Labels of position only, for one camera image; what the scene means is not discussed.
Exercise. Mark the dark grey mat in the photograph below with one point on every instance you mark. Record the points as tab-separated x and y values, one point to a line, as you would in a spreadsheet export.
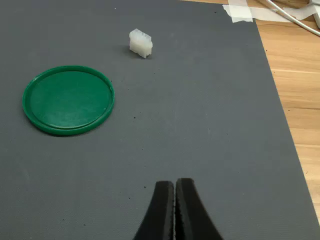
175	125

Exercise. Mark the small white plastic terminal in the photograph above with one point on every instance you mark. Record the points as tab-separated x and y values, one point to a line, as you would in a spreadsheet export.
140	45

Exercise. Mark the white tape strip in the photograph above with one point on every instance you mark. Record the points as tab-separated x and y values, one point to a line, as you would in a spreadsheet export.
303	10

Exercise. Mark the white tape on mat corner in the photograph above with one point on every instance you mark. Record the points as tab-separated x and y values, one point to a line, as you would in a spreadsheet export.
240	13

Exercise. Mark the round green lid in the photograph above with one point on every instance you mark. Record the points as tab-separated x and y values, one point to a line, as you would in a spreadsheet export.
67	100

